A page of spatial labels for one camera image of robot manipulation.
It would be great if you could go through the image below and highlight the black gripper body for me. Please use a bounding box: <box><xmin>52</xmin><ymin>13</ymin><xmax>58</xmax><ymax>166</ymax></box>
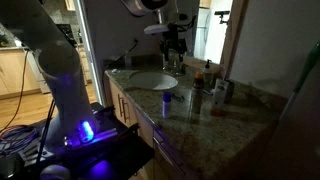
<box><xmin>160</xmin><ymin>22</ymin><xmax>188</xmax><ymax>54</ymax></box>

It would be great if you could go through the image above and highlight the silver spray bottle orange cap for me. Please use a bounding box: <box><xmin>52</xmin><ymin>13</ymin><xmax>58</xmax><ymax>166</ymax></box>
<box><xmin>189</xmin><ymin>70</ymin><xmax>205</xmax><ymax>123</ymax></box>

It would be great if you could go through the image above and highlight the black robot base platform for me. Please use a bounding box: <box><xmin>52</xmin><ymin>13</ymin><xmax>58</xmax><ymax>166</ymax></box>
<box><xmin>0</xmin><ymin>102</ymin><xmax>155</xmax><ymax>180</ymax></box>

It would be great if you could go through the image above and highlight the soap pump dispenser bottle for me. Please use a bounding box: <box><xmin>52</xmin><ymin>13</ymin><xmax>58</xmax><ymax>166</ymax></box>
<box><xmin>202</xmin><ymin>59</ymin><xmax>214</xmax><ymax>89</ymax></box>

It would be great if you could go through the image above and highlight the white bottle blue cap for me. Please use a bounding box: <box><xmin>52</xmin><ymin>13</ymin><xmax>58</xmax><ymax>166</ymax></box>
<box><xmin>162</xmin><ymin>91</ymin><xmax>173</xmax><ymax>119</ymax></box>

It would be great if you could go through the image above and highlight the chrome sink faucet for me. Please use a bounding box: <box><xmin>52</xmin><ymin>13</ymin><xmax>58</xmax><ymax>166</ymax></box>
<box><xmin>167</xmin><ymin>57</ymin><xmax>186</xmax><ymax>76</ymax></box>

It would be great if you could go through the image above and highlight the white oval sink basin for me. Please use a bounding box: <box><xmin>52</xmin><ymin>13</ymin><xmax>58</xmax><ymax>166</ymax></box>
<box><xmin>129</xmin><ymin>70</ymin><xmax>179</xmax><ymax>91</ymax></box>

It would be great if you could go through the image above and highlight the black hair clip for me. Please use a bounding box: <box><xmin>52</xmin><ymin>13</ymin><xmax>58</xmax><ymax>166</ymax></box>
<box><xmin>172</xmin><ymin>93</ymin><xmax>186</xmax><ymax>103</ymax></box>

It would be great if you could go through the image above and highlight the white squeeze tube orange cap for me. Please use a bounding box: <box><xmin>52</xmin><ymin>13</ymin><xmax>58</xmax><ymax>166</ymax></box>
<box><xmin>211</xmin><ymin>78</ymin><xmax>231</xmax><ymax>117</ymax></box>

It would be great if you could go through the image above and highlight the wood framed mirror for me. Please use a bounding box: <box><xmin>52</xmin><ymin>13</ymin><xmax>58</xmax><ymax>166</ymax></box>
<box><xmin>192</xmin><ymin>0</ymin><xmax>250</xmax><ymax>78</ymax></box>

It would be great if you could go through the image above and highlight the wooden vanity cabinet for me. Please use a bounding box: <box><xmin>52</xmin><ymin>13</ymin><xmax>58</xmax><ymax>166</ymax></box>
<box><xmin>106</xmin><ymin>78</ymin><xmax>191</xmax><ymax>180</ymax></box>

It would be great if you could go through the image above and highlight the black wall plug cable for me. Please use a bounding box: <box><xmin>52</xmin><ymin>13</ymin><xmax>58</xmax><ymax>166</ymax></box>
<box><xmin>105</xmin><ymin>38</ymin><xmax>140</xmax><ymax>72</ymax></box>

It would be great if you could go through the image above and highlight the metal cabinet handle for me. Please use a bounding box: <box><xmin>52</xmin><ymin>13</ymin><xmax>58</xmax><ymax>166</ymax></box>
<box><xmin>116</xmin><ymin>93</ymin><xmax>123</xmax><ymax>118</ymax></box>
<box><xmin>122</xmin><ymin>98</ymin><xmax>130</xmax><ymax>124</ymax></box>

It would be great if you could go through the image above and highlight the green mop handle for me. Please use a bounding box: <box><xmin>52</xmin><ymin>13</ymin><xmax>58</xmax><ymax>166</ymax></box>
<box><xmin>279</xmin><ymin>41</ymin><xmax>320</xmax><ymax>122</ymax></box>

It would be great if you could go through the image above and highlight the black hanging cable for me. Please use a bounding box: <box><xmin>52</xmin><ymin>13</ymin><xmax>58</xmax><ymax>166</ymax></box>
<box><xmin>0</xmin><ymin>49</ymin><xmax>30</xmax><ymax>134</ymax></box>

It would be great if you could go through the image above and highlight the purple coiled cable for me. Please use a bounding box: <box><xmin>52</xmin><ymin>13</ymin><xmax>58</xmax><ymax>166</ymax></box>
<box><xmin>0</xmin><ymin>124</ymin><xmax>40</xmax><ymax>156</ymax></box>

